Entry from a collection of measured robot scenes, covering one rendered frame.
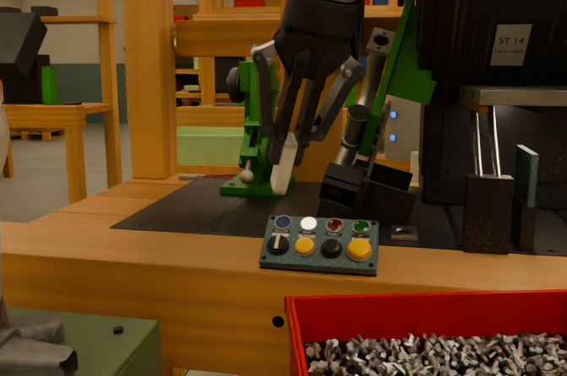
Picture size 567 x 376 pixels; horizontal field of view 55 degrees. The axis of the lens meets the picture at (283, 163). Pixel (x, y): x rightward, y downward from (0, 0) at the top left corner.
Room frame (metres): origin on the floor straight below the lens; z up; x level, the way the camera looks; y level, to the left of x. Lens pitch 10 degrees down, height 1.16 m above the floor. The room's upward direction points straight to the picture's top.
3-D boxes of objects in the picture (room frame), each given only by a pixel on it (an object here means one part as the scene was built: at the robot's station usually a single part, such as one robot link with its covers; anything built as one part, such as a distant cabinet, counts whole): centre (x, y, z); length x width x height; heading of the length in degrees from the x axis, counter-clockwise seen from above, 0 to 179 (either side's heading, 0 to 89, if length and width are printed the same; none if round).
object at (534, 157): (0.77, -0.35, 0.97); 0.10 x 0.02 x 0.14; 169
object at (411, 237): (0.81, -0.19, 0.90); 0.06 x 0.04 x 0.01; 168
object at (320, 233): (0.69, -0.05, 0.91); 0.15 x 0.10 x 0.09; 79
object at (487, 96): (0.83, -0.35, 1.11); 0.39 x 0.16 x 0.03; 169
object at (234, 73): (1.15, 0.10, 1.12); 0.07 x 0.03 x 0.08; 169
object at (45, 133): (9.30, 4.17, 0.22); 1.20 x 0.81 x 0.44; 176
